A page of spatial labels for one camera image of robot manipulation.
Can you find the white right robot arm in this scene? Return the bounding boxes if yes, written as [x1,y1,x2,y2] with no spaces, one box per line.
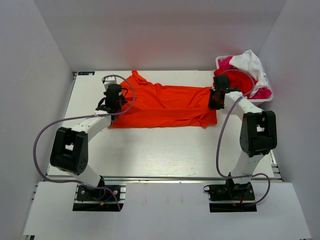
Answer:
[208,74,278,200]

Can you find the red t-shirt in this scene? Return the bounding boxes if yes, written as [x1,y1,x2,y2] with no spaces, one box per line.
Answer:
[214,68,257,95]

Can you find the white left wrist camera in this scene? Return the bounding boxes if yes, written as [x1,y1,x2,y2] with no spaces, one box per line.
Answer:
[101,75,117,89]

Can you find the white t-shirt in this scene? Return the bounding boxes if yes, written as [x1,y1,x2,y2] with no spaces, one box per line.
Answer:
[229,49,269,97]

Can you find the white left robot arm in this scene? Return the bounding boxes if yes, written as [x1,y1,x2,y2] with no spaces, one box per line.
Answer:
[50,83,126,200]

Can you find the orange t-shirt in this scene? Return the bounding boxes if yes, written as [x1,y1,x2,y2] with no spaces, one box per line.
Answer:
[109,70,218,129]

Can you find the white plastic basket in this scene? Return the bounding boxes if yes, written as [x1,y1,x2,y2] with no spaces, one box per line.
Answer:
[215,55,273,106]

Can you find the pink t-shirt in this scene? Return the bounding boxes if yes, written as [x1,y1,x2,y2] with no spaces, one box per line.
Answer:
[220,56,264,99]

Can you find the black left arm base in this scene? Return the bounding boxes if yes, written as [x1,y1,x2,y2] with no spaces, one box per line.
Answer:
[72,184,125,212]

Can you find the blue table label sticker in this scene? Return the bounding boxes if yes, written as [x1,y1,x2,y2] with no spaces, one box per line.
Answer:
[77,71,95,76]

